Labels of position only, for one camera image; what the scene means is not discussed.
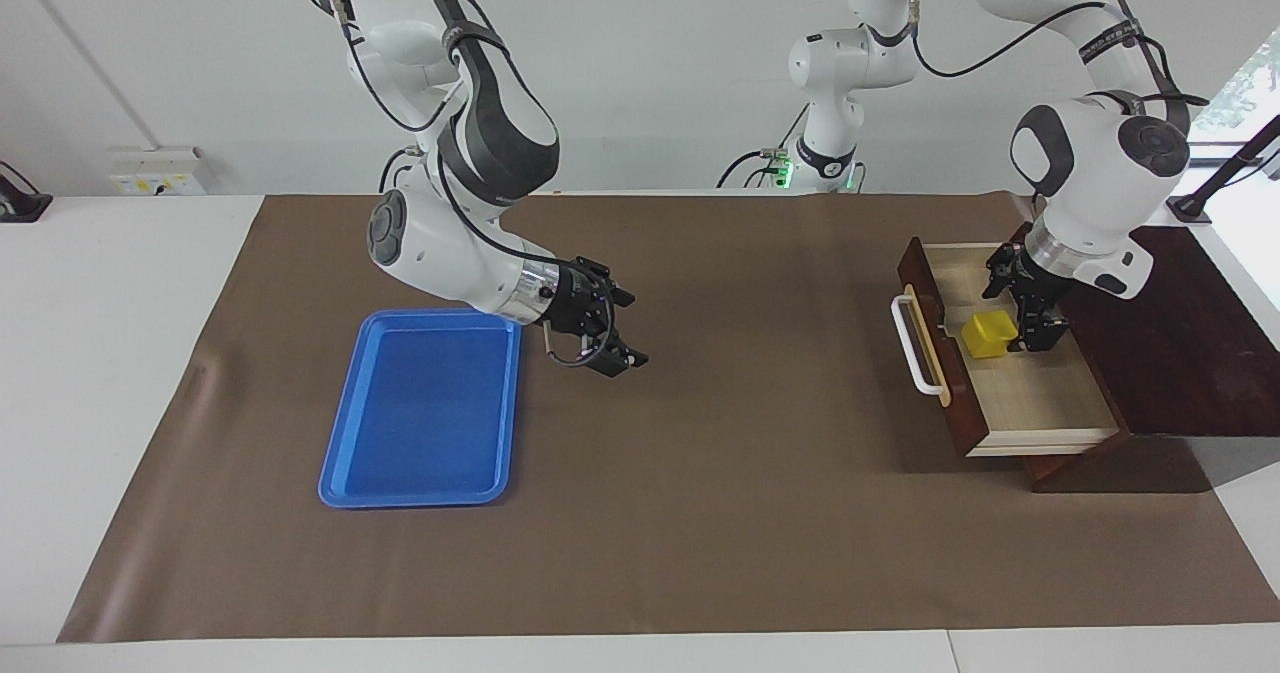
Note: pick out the bright window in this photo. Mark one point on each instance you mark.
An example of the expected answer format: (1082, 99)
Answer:
(1250, 83)

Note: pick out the yellow cube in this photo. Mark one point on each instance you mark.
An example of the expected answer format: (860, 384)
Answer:
(988, 338)

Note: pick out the blue plastic tray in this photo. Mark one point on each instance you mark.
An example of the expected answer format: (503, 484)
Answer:
(420, 423)

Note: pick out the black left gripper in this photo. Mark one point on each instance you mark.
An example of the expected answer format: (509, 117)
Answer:
(1040, 273)

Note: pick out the brown table mat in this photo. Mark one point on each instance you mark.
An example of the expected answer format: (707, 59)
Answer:
(700, 513)

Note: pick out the white wall socket box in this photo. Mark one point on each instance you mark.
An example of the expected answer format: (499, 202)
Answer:
(155, 168)

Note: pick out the black camera stand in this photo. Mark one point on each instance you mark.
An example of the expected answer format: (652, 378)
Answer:
(1188, 208)

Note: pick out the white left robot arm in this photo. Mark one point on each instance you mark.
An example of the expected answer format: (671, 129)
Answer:
(1090, 173)

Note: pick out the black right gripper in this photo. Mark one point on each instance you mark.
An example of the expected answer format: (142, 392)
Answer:
(575, 298)

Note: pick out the dark wooden drawer cabinet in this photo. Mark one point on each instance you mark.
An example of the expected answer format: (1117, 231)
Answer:
(1190, 353)

